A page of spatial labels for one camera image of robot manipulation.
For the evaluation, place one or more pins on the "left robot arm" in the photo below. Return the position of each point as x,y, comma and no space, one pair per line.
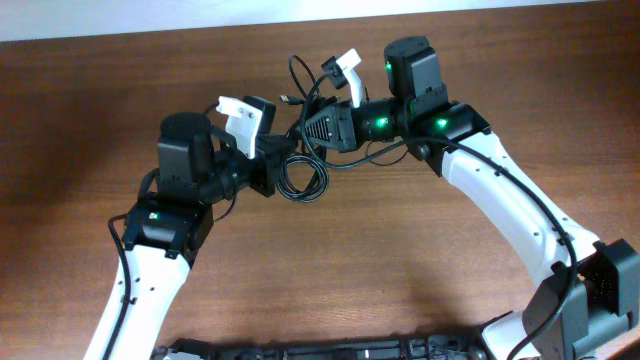
199,165

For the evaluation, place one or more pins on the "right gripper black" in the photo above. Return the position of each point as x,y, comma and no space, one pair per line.
343,126

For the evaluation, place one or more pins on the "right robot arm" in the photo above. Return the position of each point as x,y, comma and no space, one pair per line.
587,291

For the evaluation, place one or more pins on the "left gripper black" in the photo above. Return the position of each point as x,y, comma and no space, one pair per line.
267,170

